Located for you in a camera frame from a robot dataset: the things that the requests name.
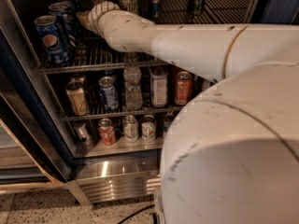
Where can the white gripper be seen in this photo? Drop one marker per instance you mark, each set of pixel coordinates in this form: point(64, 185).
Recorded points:
point(97, 17)

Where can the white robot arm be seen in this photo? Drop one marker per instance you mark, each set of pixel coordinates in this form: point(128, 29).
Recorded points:
point(231, 156)

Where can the blue pepsi can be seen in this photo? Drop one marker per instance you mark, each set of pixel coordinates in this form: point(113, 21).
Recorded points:
point(53, 38)
point(64, 12)
point(70, 0)

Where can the front blue Pepsi can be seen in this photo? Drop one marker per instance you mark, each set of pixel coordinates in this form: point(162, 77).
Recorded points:
point(53, 38)

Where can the slim dark can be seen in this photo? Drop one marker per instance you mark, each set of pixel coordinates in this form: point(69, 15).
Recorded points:
point(154, 9)

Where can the gold can middle shelf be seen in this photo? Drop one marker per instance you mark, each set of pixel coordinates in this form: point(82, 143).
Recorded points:
point(77, 97)

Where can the blue can middle shelf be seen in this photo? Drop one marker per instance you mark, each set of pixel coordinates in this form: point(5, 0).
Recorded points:
point(109, 93)

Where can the tall white labelled can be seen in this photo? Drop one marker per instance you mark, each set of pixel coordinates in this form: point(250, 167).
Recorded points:
point(158, 86)

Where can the stainless steel fridge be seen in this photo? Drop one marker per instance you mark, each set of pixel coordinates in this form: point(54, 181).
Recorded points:
point(121, 173)

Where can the silver can bottom left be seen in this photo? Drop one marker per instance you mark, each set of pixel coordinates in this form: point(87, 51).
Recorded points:
point(82, 132)

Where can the orange soda can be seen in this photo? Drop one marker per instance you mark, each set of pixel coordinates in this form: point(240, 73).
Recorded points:
point(183, 87)

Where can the red can bottom shelf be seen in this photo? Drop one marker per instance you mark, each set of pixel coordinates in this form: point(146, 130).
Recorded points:
point(107, 132)

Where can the silver can bottom shelf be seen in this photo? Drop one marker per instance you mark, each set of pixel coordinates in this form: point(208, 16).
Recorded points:
point(130, 128)

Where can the white can bottom shelf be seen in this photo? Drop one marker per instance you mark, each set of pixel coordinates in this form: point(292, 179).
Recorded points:
point(148, 127)

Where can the blue white can bottom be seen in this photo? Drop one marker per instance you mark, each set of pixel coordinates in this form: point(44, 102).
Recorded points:
point(168, 119)

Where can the open fridge glass door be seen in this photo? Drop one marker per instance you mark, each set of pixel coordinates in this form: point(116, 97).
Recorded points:
point(28, 159)

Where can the clear water bottle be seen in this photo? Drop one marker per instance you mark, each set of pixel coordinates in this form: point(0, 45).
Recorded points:
point(132, 76)

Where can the middle wire shelf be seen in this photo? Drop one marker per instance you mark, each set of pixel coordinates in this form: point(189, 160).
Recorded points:
point(93, 72)

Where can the wire shelf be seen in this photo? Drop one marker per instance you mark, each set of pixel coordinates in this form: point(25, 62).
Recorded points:
point(93, 72)
point(94, 54)

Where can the top wire shelf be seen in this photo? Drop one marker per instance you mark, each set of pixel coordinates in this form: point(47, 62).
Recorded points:
point(94, 54)

